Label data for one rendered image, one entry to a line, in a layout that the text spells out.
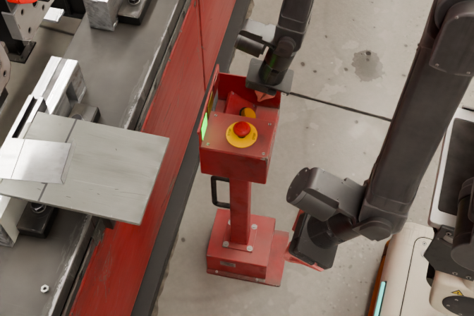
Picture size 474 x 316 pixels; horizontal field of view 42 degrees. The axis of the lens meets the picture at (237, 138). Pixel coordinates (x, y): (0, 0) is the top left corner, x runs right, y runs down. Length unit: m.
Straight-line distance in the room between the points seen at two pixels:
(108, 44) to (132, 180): 0.47
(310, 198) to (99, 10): 0.80
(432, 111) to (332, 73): 1.93
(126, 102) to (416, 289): 0.97
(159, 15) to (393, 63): 1.35
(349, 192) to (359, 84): 1.70
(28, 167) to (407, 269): 1.13
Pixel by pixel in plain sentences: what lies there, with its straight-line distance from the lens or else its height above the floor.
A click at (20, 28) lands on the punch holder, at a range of 1.08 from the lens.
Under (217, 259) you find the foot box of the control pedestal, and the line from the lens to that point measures 2.01.
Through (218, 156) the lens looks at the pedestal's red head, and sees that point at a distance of 1.42.
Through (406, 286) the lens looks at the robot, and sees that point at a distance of 1.85.
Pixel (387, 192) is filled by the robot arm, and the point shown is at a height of 1.29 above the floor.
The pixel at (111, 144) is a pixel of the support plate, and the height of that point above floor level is 1.00.
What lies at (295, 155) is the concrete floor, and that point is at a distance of 2.32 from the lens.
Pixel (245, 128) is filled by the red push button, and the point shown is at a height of 0.81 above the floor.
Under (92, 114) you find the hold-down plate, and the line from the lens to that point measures 1.33.
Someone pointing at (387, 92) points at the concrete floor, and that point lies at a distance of 2.55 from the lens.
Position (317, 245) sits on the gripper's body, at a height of 1.08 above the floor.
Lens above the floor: 1.96
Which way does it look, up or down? 57 degrees down
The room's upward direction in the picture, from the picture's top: straight up
